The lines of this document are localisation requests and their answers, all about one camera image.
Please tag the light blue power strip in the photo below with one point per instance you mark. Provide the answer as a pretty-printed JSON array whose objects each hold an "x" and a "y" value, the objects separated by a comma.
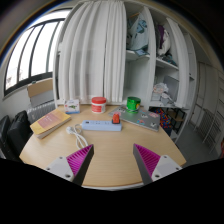
[{"x": 94, "y": 125}]

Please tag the small white and blue box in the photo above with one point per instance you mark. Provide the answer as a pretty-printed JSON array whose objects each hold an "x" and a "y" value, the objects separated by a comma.
[{"x": 72, "y": 106}]

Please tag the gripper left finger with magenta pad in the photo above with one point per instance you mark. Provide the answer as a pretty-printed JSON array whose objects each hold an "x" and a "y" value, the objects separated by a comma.
[{"x": 73, "y": 167}]

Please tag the black backpack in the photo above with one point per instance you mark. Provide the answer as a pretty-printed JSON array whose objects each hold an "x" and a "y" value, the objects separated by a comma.
[{"x": 14, "y": 135}]

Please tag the orange charger plug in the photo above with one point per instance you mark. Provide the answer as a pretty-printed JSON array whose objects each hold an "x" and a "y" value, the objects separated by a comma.
[{"x": 116, "y": 119}]

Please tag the white jar with red lid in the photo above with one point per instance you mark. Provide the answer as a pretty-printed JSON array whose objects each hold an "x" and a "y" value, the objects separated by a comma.
[{"x": 98, "y": 105}]

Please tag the yellow book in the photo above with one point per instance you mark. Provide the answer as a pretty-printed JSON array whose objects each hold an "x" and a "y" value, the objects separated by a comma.
[{"x": 49, "y": 122}]

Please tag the white radiator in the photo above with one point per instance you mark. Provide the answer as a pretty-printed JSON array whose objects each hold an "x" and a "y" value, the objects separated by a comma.
[{"x": 36, "y": 112}]

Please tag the window with black frame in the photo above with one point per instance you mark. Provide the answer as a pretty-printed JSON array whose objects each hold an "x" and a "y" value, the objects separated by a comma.
[{"x": 31, "y": 59}]

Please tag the cardboard box on radiator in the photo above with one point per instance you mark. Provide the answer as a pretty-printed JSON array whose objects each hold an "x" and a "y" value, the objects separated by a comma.
[{"x": 40, "y": 92}]

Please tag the grey laptop with stickers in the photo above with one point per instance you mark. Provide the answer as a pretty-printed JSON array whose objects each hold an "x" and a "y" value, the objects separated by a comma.
[{"x": 146, "y": 119}]

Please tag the white drying rack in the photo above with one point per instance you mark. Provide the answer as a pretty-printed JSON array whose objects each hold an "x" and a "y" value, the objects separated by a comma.
[{"x": 210, "y": 126}]

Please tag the green round tin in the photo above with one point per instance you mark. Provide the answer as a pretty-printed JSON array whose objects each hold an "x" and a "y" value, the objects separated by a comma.
[{"x": 133, "y": 103}]

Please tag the clothes on upper shelf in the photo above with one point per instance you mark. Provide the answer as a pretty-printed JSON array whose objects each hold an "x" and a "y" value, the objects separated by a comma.
[{"x": 137, "y": 38}]

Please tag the colourful box under shelf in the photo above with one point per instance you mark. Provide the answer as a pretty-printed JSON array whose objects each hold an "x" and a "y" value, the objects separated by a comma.
[{"x": 165, "y": 122}]

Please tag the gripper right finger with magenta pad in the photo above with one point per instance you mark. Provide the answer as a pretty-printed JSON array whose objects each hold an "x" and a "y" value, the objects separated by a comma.
[{"x": 153, "y": 167}]

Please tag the white shelving unit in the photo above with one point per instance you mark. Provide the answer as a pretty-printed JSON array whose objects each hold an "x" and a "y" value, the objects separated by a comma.
[{"x": 156, "y": 82}]

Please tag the white curtain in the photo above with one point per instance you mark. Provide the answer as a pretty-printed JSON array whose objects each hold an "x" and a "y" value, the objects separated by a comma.
[{"x": 92, "y": 48}]

